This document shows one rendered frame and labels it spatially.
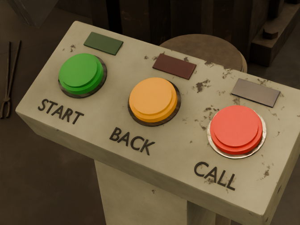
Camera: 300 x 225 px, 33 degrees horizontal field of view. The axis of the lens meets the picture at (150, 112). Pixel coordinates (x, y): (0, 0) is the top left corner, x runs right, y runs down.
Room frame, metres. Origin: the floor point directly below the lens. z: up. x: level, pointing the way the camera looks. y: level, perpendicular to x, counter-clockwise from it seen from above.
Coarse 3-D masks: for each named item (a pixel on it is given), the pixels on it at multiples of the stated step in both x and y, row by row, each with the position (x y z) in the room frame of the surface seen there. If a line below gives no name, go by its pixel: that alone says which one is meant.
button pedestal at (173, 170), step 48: (144, 48) 0.37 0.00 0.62; (48, 96) 0.34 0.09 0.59; (96, 96) 0.33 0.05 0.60; (192, 96) 0.31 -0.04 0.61; (288, 96) 0.30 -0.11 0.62; (96, 144) 0.29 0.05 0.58; (144, 144) 0.28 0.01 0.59; (192, 144) 0.27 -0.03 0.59; (288, 144) 0.26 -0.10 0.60; (144, 192) 0.28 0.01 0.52; (192, 192) 0.24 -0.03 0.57; (240, 192) 0.23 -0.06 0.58
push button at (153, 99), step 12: (144, 84) 0.32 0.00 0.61; (156, 84) 0.32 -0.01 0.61; (168, 84) 0.32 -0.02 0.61; (132, 96) 0.32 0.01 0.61; (144, 96) 0.31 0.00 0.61; (156, 96) 0.31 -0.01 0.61; (168, 96) 0.31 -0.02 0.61; (132, 108) 0.31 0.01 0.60; (144, 108) 0.30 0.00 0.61; (156, 108) 0.30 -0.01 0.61; (168, 108) 0.30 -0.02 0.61; (144, 120) 0.30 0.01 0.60; (156, 120) 0.29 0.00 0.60
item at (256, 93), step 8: (240, 80) 0.32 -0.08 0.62; (240, 88) 0.31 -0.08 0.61; (248, 88) 0.31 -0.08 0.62; (256, 88) 0.31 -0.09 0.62; (264, 88) 0.30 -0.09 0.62; (240, 96) 0.30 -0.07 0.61; (248, 96) 0.30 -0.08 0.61; (256, 96) 0.30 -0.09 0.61; (264, 96) 0.30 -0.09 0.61; (272, 96) 0.30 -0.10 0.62; (264, 104) 0.29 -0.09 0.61; (272, 104) 0.29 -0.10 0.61
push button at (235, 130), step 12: (228, 108) 0.29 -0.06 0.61; (240, 108) 0.28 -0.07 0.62; (216, 120) 0.28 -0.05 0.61; (228, 120) 0.28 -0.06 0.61; (240, 120) 0.27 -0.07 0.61; (252, 120) 0.27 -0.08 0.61; (216, 132) 0.27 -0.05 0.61; (228, 132) 0.27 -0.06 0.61; (240, 132) 0.27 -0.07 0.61; (252, 132) 0.26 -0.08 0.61; (216, 144) 0.26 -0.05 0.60; (228, 144) 0.26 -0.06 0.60; (240, 144) 0.26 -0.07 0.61; (252, 144) 0.26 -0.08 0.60
